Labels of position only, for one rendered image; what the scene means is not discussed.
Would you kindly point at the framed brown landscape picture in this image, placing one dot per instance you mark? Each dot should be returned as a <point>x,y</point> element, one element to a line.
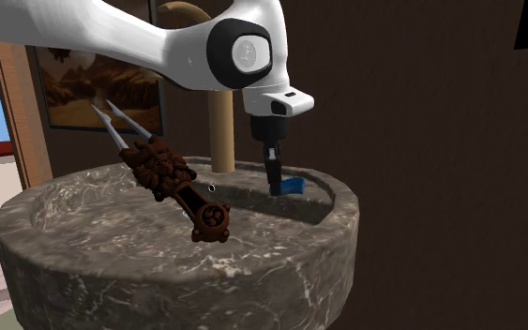
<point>108,93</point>

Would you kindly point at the round grey marble sink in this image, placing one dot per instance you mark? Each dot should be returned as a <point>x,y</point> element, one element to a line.
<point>153,283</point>

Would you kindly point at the tan curved faucet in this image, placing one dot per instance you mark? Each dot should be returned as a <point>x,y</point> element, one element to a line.
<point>221,137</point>

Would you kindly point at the carved brown two-prong fork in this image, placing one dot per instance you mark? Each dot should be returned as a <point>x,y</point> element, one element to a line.
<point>160,169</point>

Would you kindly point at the blue block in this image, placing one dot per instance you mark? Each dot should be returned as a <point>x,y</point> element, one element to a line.
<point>293,185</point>

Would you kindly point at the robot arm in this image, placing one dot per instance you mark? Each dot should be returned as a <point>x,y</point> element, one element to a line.
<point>108,32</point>

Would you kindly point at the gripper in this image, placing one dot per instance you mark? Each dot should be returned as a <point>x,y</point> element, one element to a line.
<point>269,129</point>

